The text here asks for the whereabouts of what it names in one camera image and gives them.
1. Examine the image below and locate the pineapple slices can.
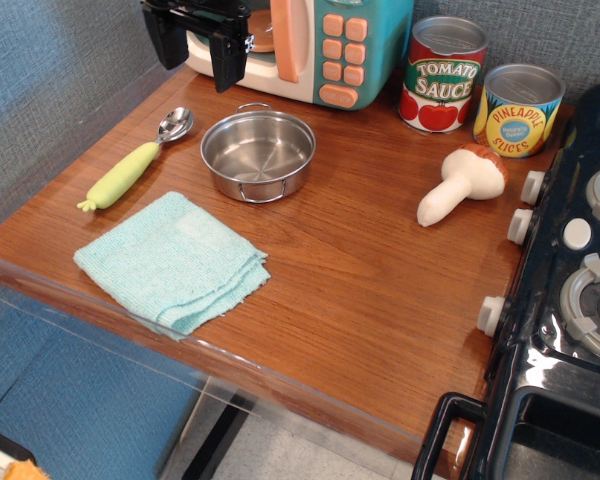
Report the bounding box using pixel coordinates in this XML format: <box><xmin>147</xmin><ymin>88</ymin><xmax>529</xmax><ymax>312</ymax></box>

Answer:
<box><xmin>473</xmin><ymin>64</ymin><xmax>565</xmax><ymax>159</ymax></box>

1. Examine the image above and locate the black toy stove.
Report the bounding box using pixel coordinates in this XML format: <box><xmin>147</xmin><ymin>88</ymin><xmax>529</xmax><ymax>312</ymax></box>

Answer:
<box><xmin>412</xmin><ymin>84</ymin><xmax>600</xmax><ymax>479</ymax></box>

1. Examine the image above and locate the plush toy mushroom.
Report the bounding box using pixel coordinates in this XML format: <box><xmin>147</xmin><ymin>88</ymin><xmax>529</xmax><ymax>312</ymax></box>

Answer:
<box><xmin>416</xmin><ymin>143</ymin><xmax>509</xmax><ymax>227</ymax></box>

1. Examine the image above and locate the light blue folded cloth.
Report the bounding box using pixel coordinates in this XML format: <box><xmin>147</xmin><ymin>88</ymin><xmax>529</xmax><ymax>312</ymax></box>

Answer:
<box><xmin>74</xmin><ymin>192</ymin><xmax>270</xmax><ymax>339</ymax></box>

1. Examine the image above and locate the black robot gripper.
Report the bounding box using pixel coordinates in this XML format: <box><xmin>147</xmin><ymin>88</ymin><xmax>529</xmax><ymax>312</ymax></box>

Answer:
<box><xmin>141</xmin><ymin>1</ymin><xmax>253</xmax><ymax>93</ymax></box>

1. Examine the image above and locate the stainless steel two-handled bowl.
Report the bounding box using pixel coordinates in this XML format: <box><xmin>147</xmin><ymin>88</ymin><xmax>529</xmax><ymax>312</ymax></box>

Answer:
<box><xmin>200</xmin><ymin>103</ymin><xmax>317</xmax><ymax>204</ymax></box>

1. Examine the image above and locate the tomato sauce can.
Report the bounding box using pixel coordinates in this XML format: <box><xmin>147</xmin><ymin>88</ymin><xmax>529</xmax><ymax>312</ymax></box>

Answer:
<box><xmin>399</xmin><ymin>16</ymin><xmax>488</xmax><ymax>133</ymax></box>

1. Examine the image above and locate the orange plush object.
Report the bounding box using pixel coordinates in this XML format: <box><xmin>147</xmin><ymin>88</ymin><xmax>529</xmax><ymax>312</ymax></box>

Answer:
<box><xmin>2</xmin><ymin>460</ymin><xmax>50</xmax><ymax>480</ymax></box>

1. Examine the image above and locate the teal toy microwave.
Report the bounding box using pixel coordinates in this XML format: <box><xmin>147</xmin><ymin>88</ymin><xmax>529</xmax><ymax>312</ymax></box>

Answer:
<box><xmin>184</xmin><ymin>0</ymin><xmax>415</xmax><ymax>112</ymax></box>

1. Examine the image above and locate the clear acrylic table guard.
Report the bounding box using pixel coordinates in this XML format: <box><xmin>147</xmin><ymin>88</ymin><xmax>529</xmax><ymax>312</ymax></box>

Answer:
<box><xmin>0</xmin><ymin>261</ymin><xmax>412</xmax><ymax>479</ymax></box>

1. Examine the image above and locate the green-handled metal spoon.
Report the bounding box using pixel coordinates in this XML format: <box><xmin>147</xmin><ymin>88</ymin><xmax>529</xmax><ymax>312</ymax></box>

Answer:
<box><xmin>76</xmin><ymin>107</ymin><xmax>195</xmax><ymax>212</ymax></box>

